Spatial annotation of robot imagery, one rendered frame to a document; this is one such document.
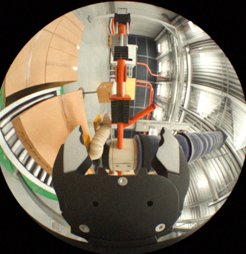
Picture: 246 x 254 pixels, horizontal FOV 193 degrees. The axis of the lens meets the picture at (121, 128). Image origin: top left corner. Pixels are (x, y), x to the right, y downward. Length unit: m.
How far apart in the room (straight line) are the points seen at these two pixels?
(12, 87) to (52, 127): 0.51
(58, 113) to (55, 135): 0.09
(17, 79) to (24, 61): 0.14
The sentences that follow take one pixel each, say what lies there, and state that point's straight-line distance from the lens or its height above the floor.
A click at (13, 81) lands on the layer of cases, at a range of 0.71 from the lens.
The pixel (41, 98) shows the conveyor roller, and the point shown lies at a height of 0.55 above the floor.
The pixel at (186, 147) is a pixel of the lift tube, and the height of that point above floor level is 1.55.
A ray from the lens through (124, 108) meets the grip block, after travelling 0.20.
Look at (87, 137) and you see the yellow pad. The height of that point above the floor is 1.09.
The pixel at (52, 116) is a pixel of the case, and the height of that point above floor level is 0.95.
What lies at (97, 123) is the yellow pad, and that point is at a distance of 0.35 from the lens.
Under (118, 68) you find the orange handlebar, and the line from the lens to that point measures 0.22.
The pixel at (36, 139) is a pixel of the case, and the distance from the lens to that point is 0.28.
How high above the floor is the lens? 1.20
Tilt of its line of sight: level
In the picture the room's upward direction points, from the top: 91 degrees clockwise
